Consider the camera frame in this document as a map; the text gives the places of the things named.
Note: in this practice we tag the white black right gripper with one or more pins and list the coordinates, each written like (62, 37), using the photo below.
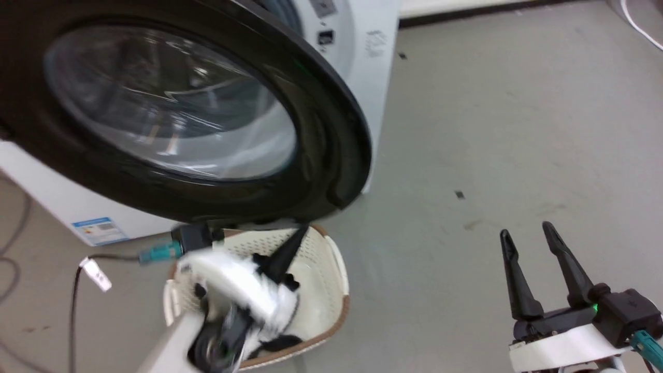
(564, 342)

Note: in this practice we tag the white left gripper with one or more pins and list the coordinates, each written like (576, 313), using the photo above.
(233, 282)

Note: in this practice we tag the black round glass washer door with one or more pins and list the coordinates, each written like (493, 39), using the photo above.
(321, 155)

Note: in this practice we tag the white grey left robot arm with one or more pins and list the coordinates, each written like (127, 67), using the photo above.
(171, 347)

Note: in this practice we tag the white washing machine body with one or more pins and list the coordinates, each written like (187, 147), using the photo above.
(357, 31)

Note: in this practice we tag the cream perforated laundry basket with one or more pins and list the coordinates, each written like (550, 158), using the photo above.
(323, 280)

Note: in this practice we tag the blue energy label sticker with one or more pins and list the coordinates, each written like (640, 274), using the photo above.
(100, 230)

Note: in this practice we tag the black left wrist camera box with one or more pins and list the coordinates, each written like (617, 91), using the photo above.
(196, 238)

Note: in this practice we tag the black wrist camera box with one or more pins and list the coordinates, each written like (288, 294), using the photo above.
(629, 311)
(196, 238)

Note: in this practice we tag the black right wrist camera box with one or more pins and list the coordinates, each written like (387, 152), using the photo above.
(629, 311)

